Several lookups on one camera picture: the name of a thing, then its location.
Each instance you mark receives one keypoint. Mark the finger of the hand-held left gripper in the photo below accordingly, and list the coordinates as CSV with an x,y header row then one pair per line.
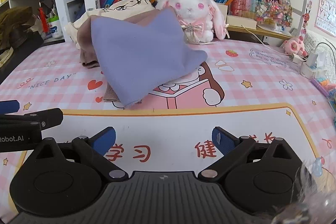
x,y
50,114
9,106

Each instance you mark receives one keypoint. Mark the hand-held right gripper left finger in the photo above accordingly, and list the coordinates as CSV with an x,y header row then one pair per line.
x,y
105,141

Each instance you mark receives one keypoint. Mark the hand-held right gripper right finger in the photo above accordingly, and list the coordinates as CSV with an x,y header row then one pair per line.
x,y
223,142

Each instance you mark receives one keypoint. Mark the purple and brown sweater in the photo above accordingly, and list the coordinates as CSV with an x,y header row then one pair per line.
x,y
136,56

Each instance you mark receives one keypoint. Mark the beige webbing belt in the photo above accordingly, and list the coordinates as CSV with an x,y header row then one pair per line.
x,y
6,56

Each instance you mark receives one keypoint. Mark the pink checkered table mat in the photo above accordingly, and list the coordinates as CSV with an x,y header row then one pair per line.
x,y
262,98

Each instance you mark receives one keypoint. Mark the white jar with blue label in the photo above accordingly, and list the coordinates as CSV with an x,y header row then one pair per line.
x,y
55,29

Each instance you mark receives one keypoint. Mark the olive brown cloth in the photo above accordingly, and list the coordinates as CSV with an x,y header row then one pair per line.
x,y
18,19

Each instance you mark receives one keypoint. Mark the red bottle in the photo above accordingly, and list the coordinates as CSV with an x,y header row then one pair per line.
x,y
42,19

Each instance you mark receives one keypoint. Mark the pale fluffy sleeve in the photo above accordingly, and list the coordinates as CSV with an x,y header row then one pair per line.
x,y
315,203

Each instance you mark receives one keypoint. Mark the white power strip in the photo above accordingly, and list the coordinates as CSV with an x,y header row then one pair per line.
x,y
312,69

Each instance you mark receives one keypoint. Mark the pastel stationery heap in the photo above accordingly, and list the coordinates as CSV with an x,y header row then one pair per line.
x,y
325,85

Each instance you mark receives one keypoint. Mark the small pink plush toy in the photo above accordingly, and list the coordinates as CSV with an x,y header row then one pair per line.
x,y
294,45

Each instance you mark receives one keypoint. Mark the white flat box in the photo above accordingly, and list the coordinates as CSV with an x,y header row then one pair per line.
x,y
241,22

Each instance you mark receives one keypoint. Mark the cream garment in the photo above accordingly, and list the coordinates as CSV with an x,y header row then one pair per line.
x,y
123,7

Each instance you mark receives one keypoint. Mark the white and pink bunny plush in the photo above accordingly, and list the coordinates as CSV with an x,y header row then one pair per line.
x,y
189,7

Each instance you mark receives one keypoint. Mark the colourful bead charms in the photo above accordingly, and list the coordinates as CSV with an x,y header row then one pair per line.
x,y
273,10

